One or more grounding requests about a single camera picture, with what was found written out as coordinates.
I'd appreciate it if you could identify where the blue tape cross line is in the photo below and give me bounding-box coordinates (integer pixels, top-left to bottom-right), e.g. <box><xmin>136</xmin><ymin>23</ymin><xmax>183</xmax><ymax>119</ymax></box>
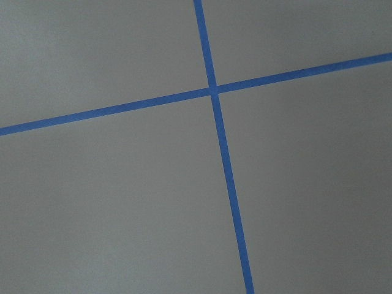
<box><xmin>0</xmin><ymin>52</ymin><xmax>392</xmax><ymax>137</ymax></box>

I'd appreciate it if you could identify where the blue tape long line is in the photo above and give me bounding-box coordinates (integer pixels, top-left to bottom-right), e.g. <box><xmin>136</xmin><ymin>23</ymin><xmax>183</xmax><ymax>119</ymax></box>
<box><xmin>193</xmin><ymin>0</ymin><xmax>255</xmax><ymax>293</ymax></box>

